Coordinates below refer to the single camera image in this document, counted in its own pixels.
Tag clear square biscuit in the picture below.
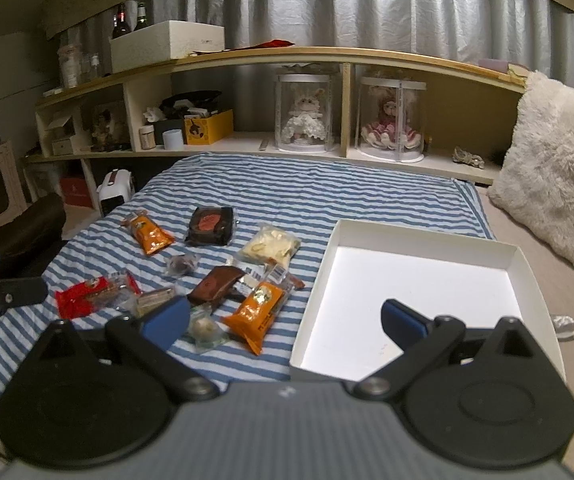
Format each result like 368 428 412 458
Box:
119 287 176 318

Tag clear round pastry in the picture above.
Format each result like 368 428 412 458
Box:
187 304 229 353

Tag red snack pack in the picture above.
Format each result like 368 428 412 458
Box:
55 271 142 320

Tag large orange snack pack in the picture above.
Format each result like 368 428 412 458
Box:
222 263 305 356

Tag small orange snack pack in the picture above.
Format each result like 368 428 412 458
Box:
120 209 175 257

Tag white beige labelled snack pack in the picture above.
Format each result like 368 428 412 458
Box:
226 256 287 298

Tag dark chair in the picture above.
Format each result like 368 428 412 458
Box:
0 193 66 278

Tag clear wrapped dark candy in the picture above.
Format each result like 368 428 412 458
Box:
165 252 200 278

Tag brown wrapped snack bar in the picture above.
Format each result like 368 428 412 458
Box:
187 266 244 311

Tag white shallow cardboard tray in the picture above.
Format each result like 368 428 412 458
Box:
289 220 564 382

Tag black red pastry pack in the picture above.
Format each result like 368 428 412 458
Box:
185 206 235 246

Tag red box under shelf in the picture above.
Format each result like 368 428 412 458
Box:
60 177 94 208

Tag blue white striped quilt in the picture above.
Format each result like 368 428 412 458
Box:
0 154 494 394

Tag clear bag pale chips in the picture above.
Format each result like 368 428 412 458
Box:
238 223 301 269

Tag crumpled white wrapper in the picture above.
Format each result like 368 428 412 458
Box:
550 314 574 341

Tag small trinket on shelf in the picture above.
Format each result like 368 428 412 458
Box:
452 146 485 169

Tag small lidded jar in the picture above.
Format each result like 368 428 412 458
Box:
138 125 157 151

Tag white cylinder container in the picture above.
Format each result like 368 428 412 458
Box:
162 129 185 151

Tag yellow cardboard box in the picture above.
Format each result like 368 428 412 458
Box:
184 110 234 146

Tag white fluffy pillow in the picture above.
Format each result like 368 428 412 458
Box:
488 72 574 266

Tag pink dress doll case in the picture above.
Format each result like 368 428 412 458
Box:
355 76 427 164

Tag wooden headboard shelf unit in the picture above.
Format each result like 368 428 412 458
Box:
33 46 525 185

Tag black bag on shelf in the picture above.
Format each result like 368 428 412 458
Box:
159 90 222 120

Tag glass jar on shelf top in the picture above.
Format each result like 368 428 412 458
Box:
58 44 82 89

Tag white dress doll case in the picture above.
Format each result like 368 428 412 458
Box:
275 70 334 153

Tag dark glass bottle left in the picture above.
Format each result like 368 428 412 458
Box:
111 2 132 39

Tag dark glass bottle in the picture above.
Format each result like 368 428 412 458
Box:
111 2 132 39
135 1 148 30

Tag large white box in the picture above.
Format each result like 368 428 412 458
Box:
110 21 225 74

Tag dark glass bottle right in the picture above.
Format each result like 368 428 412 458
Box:
135 1 148 30

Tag red cloth on shelf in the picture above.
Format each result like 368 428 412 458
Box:
227 39 293 52

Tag grey curtain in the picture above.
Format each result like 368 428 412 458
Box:
56 0 574 90

